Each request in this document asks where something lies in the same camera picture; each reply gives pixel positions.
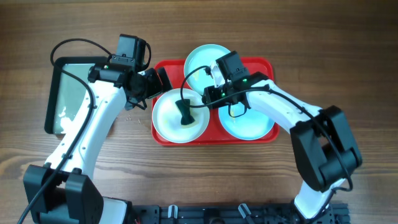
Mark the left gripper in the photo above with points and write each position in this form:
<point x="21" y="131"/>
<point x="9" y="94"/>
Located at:
<point x="155" y="88"/>

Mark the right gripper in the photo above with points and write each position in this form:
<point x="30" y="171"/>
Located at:
<point x="210" y="93"/>

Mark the teal plate top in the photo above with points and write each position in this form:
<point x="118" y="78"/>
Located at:
<point x="202" y="55"/>

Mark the teal plate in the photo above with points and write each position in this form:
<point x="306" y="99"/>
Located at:
<point x="243" y="123"/>
<point x="202" y="55"/>

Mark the white round plate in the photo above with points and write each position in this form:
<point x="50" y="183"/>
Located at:
<point x="166" y="116"/>

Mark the green yellow sponge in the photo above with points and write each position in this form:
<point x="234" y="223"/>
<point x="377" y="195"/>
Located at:
<point x="184" y="109"/>

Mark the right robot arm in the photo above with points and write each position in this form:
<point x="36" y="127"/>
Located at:
<point x="325" y="150"/>

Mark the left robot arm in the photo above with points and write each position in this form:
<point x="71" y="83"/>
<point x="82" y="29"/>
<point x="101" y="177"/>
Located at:
<point x="62" y="190"/>

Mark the red plastic tray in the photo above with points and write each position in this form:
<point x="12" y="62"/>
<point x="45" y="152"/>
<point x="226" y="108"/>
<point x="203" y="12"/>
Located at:
<point x="215" y="133"/>

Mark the teal plate right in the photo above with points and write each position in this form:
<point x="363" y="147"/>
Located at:
<point x="243" y="123"/>

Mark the black water basin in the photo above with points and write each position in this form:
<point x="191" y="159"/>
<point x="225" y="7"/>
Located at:
<point x="67" y="94"/>

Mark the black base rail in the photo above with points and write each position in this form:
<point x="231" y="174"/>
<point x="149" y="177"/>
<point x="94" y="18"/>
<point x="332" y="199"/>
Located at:
<point x="278" y="213"/>

